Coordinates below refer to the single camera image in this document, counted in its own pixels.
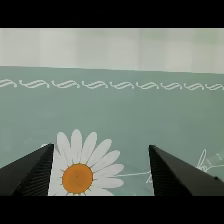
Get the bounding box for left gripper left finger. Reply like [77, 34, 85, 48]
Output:
[0, 143, 55, 197]

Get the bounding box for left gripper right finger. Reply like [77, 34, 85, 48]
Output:
[148, 144, 224, 197]

